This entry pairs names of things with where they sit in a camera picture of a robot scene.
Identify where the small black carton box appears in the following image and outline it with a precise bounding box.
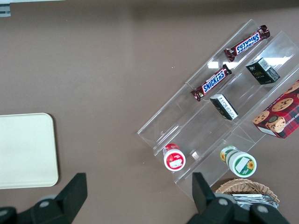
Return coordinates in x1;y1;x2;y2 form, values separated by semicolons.
209;94;239;121
245;57;281;85

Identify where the aluminium foil container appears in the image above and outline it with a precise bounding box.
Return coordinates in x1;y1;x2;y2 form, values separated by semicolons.
230;193;280;210

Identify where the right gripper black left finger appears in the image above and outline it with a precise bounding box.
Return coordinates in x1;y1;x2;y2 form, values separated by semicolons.
0;172;88;224

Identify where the green sunflower yogurt cup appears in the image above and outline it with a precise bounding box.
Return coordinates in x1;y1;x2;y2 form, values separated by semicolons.
219;145;258;178

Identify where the white grey mount bracket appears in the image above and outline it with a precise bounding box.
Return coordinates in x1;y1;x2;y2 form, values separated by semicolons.
0;0;12;18

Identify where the red white yogurt cup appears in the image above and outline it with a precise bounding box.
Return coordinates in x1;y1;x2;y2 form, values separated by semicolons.
163;143;186;172

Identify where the light wicker basket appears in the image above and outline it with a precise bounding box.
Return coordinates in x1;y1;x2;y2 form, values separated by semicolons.
214;178;281;208

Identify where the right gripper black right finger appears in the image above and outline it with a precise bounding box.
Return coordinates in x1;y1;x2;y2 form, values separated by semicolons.
186;172;292;224

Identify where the cream rectangular tray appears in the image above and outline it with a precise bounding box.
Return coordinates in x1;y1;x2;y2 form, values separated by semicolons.
0;112;59;189

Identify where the red tartan cookie box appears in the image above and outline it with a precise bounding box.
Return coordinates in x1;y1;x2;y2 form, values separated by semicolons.
252;79;299;140

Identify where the clear acrylic tiered shelf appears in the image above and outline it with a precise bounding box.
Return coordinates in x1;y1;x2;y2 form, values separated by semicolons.
137;19;299;201

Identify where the Snickers chocolate bar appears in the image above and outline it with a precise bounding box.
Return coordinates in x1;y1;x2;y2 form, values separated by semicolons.
190;64;233;103
224;24;271;63

